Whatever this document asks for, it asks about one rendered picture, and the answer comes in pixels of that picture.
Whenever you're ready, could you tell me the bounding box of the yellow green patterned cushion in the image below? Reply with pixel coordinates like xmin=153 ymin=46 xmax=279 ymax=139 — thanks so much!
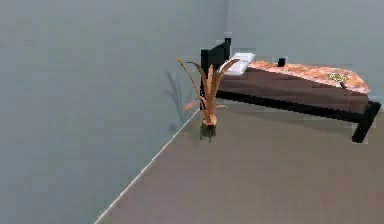
xmin=325 ymin=72 xmax=350 ymax=85

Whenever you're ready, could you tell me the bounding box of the orange leafed house plant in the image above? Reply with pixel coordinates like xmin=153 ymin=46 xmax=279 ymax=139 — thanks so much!
xmin=176 ymin=58 xmax=241 ymax=143

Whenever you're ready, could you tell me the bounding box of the white pillow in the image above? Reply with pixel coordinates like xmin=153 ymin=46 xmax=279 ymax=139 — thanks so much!
xmin=222 ymin=52 xmax=257 ymax=76

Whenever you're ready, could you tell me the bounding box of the black framed bed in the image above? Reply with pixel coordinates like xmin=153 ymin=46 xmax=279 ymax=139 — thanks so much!
xmin=199 ymin=37 xmax=382 ymax=144

